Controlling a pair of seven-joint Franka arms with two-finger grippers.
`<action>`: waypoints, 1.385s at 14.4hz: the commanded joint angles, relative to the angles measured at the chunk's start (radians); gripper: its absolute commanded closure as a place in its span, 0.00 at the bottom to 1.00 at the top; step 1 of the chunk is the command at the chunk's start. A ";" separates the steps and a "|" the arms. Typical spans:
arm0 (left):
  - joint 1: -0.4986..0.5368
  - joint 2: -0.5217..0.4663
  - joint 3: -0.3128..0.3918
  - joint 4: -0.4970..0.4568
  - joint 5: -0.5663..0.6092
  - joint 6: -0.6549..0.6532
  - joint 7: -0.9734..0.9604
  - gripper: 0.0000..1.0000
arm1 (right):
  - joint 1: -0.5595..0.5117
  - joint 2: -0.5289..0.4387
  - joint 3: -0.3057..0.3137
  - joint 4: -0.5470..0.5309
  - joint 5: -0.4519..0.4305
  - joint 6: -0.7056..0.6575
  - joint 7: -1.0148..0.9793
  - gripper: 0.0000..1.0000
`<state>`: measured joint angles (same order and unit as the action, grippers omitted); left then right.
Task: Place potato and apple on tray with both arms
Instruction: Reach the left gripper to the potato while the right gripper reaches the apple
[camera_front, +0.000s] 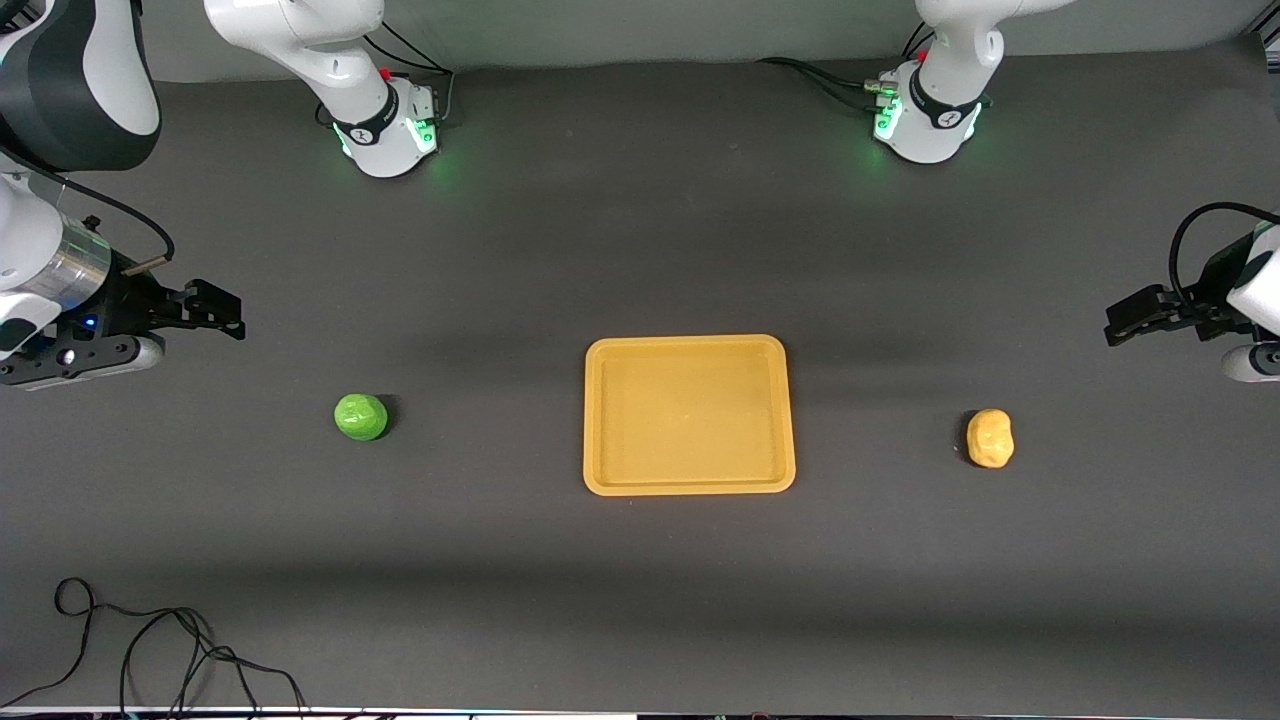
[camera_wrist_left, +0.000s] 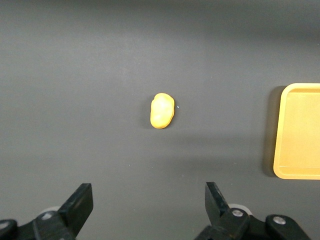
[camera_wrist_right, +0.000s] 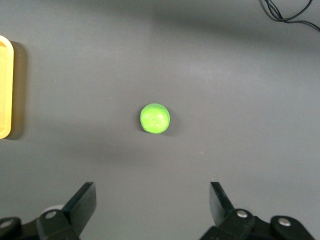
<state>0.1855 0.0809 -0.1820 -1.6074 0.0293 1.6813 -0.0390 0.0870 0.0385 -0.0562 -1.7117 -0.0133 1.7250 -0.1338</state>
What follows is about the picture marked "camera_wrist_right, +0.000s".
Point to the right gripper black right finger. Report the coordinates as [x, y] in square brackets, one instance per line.
[221, 207]

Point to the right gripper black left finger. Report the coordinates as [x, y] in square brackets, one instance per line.
[80, 207]

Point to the yellow plastic tray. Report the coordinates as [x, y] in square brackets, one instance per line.
[5, 87]

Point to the green apple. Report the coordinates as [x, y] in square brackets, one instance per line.
[155, 118]

